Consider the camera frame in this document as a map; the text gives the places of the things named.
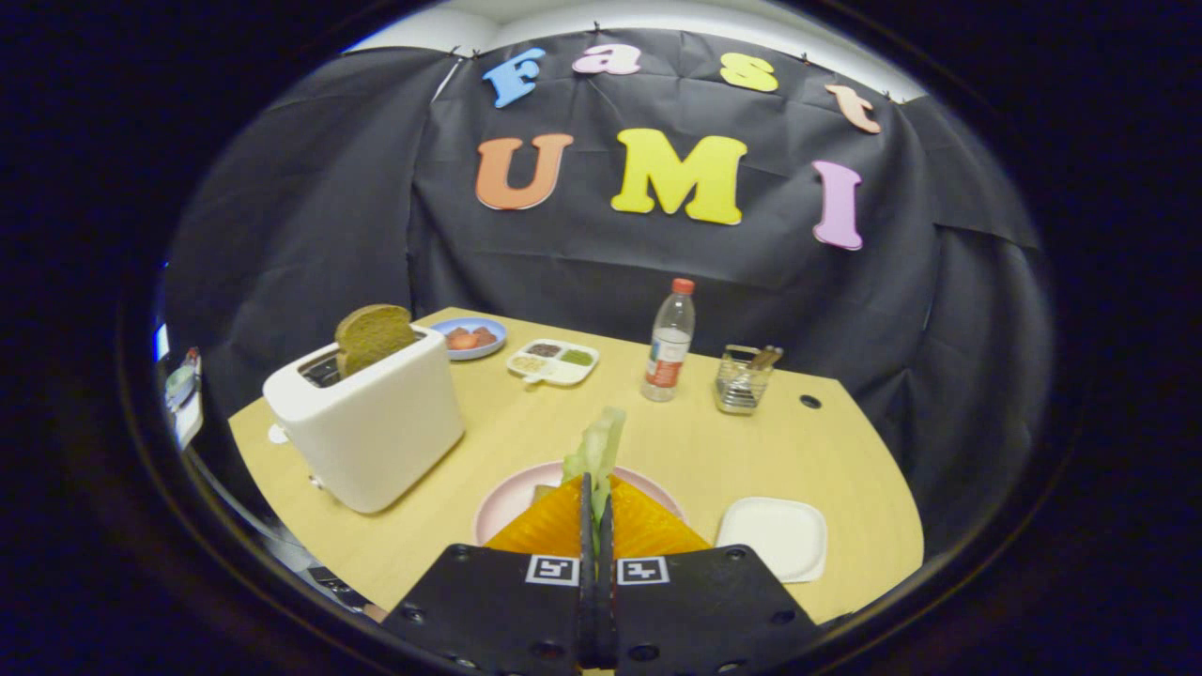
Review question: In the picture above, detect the green lettuce leaf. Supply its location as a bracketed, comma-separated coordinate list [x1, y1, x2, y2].
[562, 406, 627, 522]

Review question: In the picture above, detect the metal wire utensil basket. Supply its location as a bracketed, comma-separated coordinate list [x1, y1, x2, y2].
[714, 345, 776, 416]

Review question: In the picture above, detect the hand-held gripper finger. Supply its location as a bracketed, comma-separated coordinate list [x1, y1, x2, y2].
[380, 472, 599, 676]
[599, 476, 818, 676]

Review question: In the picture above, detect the pink round plate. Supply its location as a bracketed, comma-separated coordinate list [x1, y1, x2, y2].
[472, 460, 686, 545]

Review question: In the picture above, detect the white divided dish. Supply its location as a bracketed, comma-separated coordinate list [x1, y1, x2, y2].
[505, 338, 600, 388]

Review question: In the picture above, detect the black backdrop cloth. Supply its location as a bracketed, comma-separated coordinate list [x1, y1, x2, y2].
[164, 28, 1057, 555]

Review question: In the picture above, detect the white panel with coloured print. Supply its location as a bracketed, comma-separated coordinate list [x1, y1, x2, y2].
[164, 347, 205, 450]

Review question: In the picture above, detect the brown bread slice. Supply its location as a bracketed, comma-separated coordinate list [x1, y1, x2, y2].
[334, 303, 416, 378]

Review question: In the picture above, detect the white toaster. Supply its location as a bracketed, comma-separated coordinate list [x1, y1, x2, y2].
[263, 324, 467, 515]

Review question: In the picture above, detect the blue round plate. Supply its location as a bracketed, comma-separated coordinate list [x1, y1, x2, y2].
[430, 316, 508, 361]

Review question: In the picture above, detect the clear water bottle red cap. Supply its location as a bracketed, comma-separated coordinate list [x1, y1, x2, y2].
[642, 278, 697, 403]

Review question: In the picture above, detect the white square plate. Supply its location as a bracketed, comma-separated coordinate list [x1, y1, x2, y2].
[716, 496, 829, 585]

